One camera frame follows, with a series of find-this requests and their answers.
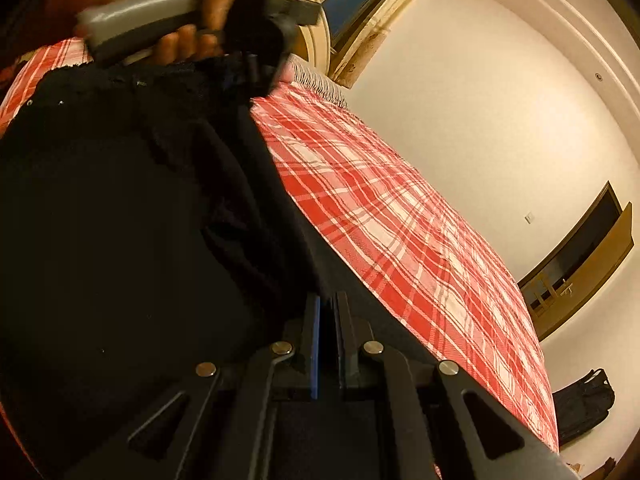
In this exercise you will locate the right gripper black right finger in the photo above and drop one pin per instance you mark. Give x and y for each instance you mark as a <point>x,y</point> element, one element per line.
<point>445,425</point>

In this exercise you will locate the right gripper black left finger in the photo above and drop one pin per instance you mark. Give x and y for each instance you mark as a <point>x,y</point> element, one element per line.
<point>216,425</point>

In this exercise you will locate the black pants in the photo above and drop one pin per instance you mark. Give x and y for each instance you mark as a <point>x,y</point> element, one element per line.
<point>146,232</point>

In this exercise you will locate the pink folded quilt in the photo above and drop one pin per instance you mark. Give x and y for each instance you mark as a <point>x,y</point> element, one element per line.
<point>287,74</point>

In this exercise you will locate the black backpack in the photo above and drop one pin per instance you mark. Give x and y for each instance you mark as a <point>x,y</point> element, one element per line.
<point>582,405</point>

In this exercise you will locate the beige floral right curtain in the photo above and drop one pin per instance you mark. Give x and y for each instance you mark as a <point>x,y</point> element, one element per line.
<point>364,39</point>

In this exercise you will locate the red plaid bed sheet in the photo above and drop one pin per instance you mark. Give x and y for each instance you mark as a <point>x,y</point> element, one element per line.
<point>432,272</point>

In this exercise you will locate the brown wooden door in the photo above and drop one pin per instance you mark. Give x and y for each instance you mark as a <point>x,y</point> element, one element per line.
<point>580,265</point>

